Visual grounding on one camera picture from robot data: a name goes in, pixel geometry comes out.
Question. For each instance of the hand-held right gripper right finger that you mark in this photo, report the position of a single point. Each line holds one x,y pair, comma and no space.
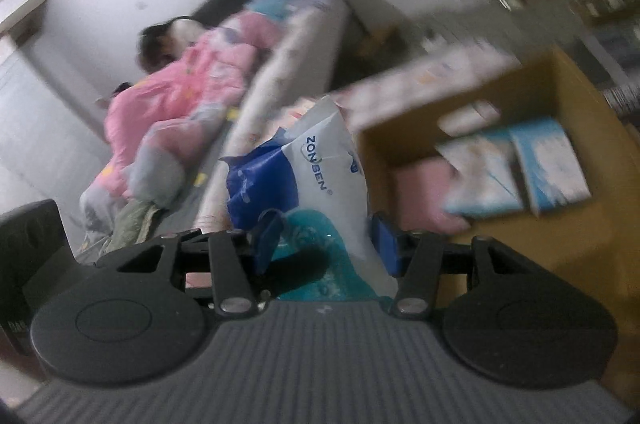
385,244

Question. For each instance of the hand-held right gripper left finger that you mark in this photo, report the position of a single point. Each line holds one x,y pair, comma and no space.
267,236

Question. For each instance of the pink foam pad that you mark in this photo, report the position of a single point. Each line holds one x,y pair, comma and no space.
425,194

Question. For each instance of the blue and white packet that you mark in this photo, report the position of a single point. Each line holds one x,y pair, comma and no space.
320,184

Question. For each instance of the white and blue carton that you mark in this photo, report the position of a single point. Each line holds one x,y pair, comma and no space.
480,179
550,163

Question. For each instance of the large cardboard box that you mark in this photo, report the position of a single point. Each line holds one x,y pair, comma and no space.
575,244

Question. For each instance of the teal cloth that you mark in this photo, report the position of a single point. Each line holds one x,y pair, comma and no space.
310,229

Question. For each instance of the grey blanket with yellow stars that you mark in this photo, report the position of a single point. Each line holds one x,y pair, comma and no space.
187,209

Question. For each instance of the green patterned cloth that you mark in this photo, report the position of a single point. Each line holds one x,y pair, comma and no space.
135,224

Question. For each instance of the grey-blue pillow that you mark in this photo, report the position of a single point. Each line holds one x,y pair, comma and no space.
155,168

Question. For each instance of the white cabinet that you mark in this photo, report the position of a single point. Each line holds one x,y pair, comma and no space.
30,113

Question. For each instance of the white knit blanket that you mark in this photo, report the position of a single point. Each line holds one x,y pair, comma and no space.
290,68

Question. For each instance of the pink quilt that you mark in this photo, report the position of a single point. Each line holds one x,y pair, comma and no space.
175,93

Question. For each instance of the pink plaid mat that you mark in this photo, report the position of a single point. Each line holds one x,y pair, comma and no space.
440,63

